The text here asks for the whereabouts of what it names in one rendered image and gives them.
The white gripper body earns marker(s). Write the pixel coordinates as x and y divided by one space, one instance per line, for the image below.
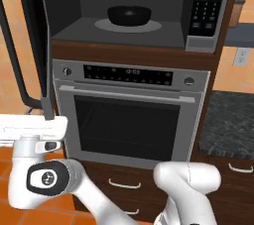
31 126

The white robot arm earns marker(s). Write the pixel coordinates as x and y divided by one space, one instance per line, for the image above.
99 199

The black microwave door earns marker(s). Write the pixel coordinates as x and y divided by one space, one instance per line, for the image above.
33 37

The oven door with dark window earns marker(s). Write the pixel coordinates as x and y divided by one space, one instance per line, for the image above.
127 130

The grey microwave turntable plate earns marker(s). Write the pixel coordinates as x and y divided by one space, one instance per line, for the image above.
102 25

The black bowl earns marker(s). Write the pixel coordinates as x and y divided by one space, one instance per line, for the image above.
129 16

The black and silver microwave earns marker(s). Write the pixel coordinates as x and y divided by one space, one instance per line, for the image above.
205 11

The round silver oven knob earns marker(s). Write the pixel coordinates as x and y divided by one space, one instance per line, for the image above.
67 71
189 81

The silver built-in oven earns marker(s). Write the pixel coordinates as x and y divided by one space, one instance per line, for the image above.
132 77

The brown wooden tall cabinet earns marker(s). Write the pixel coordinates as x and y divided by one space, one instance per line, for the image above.
132 54

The brown wooden drawer front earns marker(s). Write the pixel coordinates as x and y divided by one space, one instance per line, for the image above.
145 207
238 196
129 174

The brown jar with dark lid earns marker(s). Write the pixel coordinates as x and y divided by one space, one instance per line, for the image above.
237 13

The white wall socket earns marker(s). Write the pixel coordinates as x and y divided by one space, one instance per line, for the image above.
241 57

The grey wall shelf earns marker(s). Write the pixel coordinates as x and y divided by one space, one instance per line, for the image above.
239 34

